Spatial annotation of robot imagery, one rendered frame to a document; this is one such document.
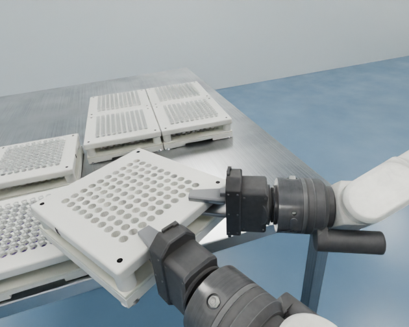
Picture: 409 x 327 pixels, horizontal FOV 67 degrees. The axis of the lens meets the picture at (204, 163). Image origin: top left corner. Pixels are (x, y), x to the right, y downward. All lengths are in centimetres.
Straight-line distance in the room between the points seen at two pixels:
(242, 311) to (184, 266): 8
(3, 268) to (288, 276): 135
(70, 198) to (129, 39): 348
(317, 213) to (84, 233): 34
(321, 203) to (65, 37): 369
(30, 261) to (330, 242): 52
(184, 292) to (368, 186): 29
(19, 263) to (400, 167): 65
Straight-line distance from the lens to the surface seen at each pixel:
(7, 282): 73
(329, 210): 49
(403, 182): 51
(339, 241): 50
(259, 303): 34
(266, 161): 96
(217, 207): 52
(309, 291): 107
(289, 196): 47
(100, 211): 54
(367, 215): 48
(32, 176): 94
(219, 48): 426
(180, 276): 36
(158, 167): 61
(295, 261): 180
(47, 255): 66
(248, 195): 47
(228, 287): 35
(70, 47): 398
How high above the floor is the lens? 134
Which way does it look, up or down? 31 degrees down
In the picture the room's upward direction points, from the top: 5 degrees counter-clockwise
